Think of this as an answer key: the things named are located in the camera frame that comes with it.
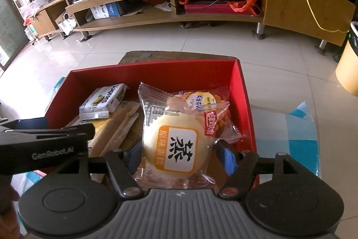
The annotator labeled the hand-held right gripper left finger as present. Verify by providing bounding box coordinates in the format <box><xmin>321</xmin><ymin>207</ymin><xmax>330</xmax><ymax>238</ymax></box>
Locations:
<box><xmin>57</xmin><ymin>142</ymin><xmax>143</xmax><ymax>199</ymax></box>

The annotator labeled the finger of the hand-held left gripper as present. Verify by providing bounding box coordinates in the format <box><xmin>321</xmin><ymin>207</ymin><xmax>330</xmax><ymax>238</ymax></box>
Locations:
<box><xmin>28</xmin><ymin>124</ymin><xmax>96</xmax><ymax>142</ymax></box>
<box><xmin>0</xmin><ymin>117</ymin><xmax>49</xmax><ymax>131</ymax></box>

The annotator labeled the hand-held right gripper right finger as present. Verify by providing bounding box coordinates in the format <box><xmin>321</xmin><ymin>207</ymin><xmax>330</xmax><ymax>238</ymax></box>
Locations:
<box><xmin>217</xmin><ymin>140</ymin><xmax>309</xmax><ymax>199</ymax></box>

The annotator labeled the tan snack packet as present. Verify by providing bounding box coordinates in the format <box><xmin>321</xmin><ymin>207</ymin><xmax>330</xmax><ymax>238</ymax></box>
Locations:
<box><xmin>63</xmin><ymin>100</ymin><xmax>143</xmax><ymax>158</ymax></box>

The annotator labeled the yellow crispy snack packet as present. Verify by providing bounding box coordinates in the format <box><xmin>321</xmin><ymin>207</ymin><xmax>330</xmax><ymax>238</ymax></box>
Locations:
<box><xmin>172</xmin><ymin>89</ymin><xmax>244</xmax><ymax>144</ymax></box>

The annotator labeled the white cracker packet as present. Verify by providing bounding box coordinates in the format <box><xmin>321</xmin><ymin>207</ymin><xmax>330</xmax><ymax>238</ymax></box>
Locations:
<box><xmin>79</xmin><ymin>84</ymin><xmax>128</xmax><ymax>120</ymax></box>

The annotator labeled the round cake packet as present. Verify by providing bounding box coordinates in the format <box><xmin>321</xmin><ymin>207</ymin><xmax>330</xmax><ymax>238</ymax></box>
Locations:
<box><xmin>133</xmin><ymin>82</ymin><xmax>231</xmax><ymax>190</ymax></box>

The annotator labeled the red cardboard box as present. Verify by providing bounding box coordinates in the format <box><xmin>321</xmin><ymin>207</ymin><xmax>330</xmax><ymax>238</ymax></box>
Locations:
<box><xmin>45</xmin><ymin>58</ymin><xmax>259</xmax><ymax>192</ymax></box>

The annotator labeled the person's left hand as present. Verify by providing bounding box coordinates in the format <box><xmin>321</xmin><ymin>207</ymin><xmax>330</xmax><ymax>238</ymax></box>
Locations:
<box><xmin>0</xmin><ymin>175</ymin><xmax>19</xmax><ymax>228</ymax></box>

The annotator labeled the white storage trolley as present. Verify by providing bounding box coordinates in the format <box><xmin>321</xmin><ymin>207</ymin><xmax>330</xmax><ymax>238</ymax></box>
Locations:
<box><xmin>24</xmin><ymin>23</ymin><xmax>38</xmax><ymax>45</ymax></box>

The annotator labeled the white paper bag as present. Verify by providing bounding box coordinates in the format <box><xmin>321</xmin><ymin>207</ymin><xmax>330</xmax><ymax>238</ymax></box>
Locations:
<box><xmin>57</xmin><ymin>19</ymin><xmax>76</xmax><ymax>34</ymax></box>

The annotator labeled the brown wooden stool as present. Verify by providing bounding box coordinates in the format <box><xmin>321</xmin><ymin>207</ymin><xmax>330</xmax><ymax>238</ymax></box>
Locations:
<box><xmin>119</xmin><ymin>51</ymin><xmax>238</xmax><ymax>66</ymax></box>

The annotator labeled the blue white carton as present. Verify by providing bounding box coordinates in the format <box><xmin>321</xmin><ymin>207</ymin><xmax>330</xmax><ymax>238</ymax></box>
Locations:
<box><xmin>91</xmin><ymin>2</ymin><xmax>122</xmax><ymax>18</ymax></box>

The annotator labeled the red flat box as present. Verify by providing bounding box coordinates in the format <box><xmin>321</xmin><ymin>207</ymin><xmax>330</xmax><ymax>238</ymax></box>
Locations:
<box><xmin>185</xmin><ymin>3</ymin><xmax>254</xmax><ymax>15</ymax></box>

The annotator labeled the cream trash bin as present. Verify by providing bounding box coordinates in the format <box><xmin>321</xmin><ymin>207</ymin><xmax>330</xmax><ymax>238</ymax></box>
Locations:
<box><xmin>335</xmin><ymin>21</ymin><xmax>358</xmax><ymax>97</ymax></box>

